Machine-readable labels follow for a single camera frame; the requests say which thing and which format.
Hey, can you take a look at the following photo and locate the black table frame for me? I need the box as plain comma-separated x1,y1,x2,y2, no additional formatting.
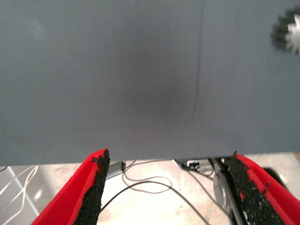
207,157,246,225

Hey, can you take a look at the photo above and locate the grey floor cable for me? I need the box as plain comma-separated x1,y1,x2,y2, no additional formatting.
121,160,173,195

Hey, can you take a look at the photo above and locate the small steel gear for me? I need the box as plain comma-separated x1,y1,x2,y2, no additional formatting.
271,6,300,56

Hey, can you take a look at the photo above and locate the black floor cable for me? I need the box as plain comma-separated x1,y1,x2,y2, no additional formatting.
100,180,211,225

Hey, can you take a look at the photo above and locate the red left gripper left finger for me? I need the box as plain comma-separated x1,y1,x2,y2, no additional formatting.
31,148,111,225

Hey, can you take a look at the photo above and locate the thin white floor cable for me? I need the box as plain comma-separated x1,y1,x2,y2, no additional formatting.
0,165,39,225

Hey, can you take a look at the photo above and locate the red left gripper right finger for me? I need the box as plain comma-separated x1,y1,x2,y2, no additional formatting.
228,150,300,225

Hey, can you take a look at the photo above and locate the dark grey table cloth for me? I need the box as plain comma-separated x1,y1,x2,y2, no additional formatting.
0,0,300,167

